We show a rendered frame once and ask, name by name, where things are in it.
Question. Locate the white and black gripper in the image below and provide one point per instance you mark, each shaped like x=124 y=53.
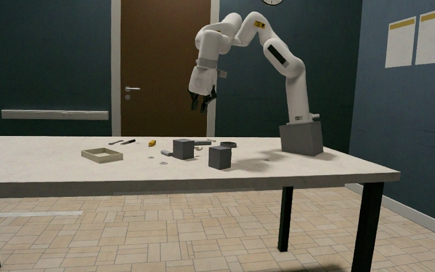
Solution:
x=203 y=81

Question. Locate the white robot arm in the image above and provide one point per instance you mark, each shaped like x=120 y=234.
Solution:
x=214 y=39

